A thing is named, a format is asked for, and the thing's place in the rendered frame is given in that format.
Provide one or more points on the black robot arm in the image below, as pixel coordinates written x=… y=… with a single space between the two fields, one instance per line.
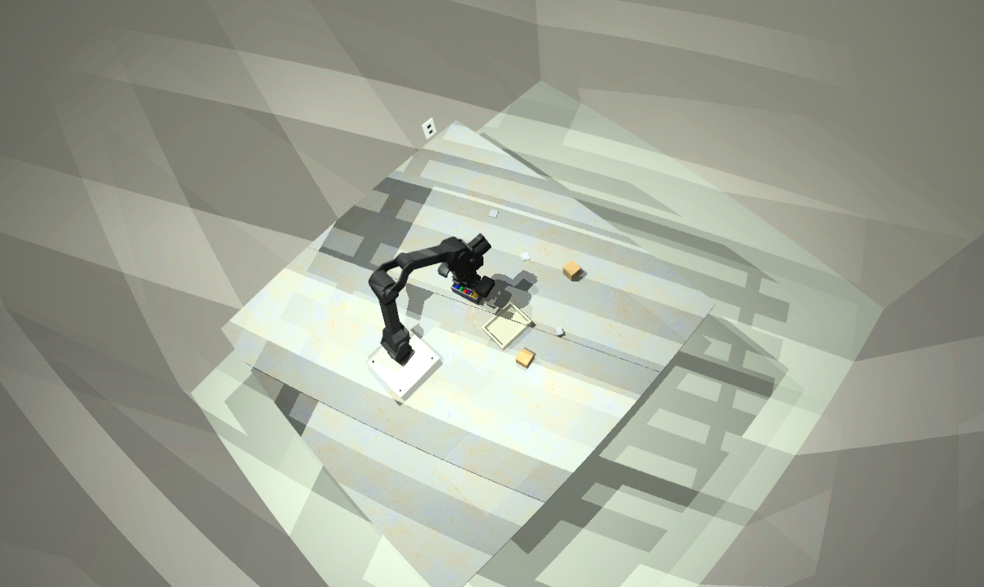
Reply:
x=457 y=256

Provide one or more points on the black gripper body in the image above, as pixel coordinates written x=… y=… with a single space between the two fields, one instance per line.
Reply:
x=482 y=288

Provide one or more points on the brown cube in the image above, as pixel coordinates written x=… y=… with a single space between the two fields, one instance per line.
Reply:
x=525 y=358
x=571 y=270

